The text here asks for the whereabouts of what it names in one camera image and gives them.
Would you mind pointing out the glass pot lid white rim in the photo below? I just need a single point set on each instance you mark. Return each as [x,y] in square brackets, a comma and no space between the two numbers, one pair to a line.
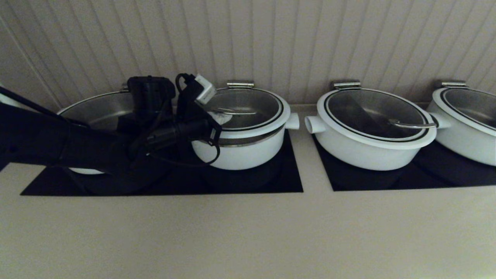
[368,112]
[252,104]
[100,110]

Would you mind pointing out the white cooking pot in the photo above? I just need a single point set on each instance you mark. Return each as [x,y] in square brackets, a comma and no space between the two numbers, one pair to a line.
[360,157]
[248,157]
[87,171]
[465,149]

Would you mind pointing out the black glass cooktop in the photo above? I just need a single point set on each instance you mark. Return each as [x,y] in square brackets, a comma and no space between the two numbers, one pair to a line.
[348,180]
[286,182]

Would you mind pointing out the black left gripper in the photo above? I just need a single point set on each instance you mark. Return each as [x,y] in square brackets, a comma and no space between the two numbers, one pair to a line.
[195,116]

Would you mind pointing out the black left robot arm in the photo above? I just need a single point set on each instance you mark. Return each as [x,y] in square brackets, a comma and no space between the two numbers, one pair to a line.
[58,147]

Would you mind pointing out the far right white pot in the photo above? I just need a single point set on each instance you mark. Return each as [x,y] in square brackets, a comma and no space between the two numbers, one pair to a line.
[476,106]

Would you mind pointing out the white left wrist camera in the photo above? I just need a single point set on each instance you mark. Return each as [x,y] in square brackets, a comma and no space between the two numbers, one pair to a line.
[205,90]

